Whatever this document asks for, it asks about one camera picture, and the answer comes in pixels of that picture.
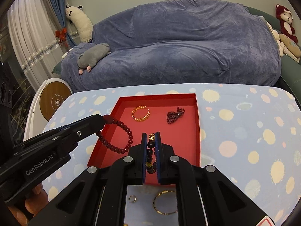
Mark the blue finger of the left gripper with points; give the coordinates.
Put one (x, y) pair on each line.
(100, 121)

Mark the dark bead bracelet gold charm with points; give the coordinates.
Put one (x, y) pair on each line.
(150, 161)

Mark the white sheer curtain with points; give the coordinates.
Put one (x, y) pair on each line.
(32, 25)

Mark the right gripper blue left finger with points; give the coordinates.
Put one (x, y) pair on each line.
(144, 155)

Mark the blue velvet sofa cover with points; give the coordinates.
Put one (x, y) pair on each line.
(179, 41)

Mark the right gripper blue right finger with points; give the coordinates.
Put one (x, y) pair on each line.
(157, 154)

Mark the beige plush toy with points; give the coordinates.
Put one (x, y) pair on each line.
(286, 45)

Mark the red monkey plush toy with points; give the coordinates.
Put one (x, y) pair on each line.
(285, 17)

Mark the thin gold oval bangle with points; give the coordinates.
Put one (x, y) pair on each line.
(165, 203)

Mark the blue curtain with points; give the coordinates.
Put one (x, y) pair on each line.
(58, 7)

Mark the white long plush pillow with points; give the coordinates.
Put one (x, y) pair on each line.
(81, 22)

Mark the blue planet print cloth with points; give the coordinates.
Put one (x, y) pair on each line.
(250, 133)

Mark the red cardboard box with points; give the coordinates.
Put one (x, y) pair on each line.
(175, 116)

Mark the white round wooden appliance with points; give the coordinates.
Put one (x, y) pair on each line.
(47, 100)

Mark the grey plush mouse toy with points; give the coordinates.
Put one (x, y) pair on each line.
(90, 58)

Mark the gold chain bangle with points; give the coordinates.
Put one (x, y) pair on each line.
(140, 113)

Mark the person's left hand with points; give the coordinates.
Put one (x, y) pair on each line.
(34, 203)

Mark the red curtain bow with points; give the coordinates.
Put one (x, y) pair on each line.
(62, 35)

